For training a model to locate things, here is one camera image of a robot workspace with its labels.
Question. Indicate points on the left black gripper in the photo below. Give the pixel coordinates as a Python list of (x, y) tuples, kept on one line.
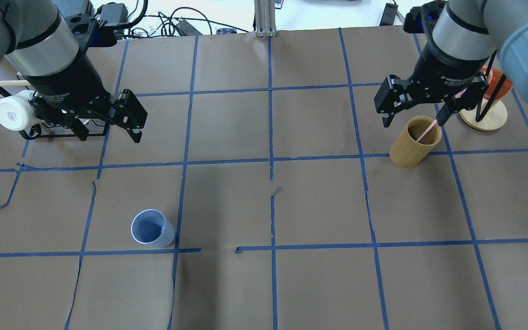
[(68, 84)]

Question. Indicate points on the aluminium frame post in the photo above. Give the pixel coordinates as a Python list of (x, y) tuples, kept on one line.
[(265, 20)]

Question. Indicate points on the black power adapter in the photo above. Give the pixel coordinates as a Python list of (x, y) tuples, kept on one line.
[(184, 28)]

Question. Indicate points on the orange object on stand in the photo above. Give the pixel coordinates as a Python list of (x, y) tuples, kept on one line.
[(497, 80)]

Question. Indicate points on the wooden rack handle rod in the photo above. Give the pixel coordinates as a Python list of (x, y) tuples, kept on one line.
[(17, 83)]

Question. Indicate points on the bamboo cylinder holder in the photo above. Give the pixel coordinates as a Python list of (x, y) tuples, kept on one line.
[(405, 151)]

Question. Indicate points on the blue-grey plastic cup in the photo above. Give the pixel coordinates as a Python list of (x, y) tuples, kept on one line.
[(151, 228)]

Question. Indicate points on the round wooden stand base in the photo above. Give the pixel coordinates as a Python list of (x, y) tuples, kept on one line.
[(494, 119)]

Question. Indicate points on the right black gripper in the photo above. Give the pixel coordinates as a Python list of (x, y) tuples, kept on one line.
[(443, 68)]

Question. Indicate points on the pink chopstick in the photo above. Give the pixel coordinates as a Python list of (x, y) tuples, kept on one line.
[(434, 123)]

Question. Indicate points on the black wire mug rack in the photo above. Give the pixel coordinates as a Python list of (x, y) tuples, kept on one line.
[(96, 128)]

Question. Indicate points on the white mug on rack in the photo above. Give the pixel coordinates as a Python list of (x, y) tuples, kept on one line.
[(16, 112)]

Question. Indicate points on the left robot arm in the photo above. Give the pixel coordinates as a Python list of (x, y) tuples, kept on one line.
[(49, 51)]

